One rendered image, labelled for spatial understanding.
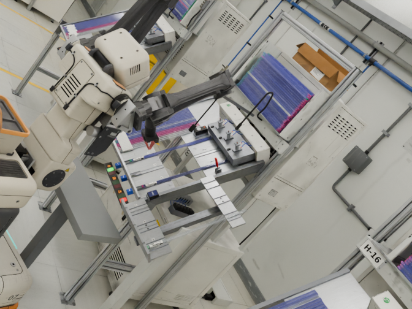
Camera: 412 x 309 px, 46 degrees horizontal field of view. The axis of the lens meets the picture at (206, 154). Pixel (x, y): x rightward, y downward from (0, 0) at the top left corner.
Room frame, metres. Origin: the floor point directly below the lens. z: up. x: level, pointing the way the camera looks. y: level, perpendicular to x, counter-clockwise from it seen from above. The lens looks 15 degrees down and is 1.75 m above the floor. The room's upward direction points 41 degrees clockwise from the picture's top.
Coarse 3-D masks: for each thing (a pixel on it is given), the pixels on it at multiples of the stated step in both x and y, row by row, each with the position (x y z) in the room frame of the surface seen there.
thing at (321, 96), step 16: (288, 16) 3.06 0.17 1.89; (304, 32) 2.91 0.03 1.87; (272, 48) 3.04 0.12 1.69; (320, 48) 2.79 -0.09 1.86; (352, 64) 2.61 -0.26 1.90; (320, 96) 2.54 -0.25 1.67; (304, 112) 2.54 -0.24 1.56; (272, 128) 2.60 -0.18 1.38; (288, 128) 2.54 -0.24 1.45; (48, 208) 2.79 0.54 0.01; (176, 208) 2.61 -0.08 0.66; (128, 272) 2.37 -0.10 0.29; (64, 304) 2.20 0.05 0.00
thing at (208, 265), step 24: (120, 216) 2.75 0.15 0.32; (168, 216) 2.55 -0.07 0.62; (216, 216) 3.08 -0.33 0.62; (192, 240) 2.58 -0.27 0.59; (168, 264) 2.58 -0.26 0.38; (192, 264) 2.69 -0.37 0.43; (216, 264) 2.81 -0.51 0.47; (144, 288) 2.57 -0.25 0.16; (168, 288) 2.68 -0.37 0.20; (192, 288) 2.80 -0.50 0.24
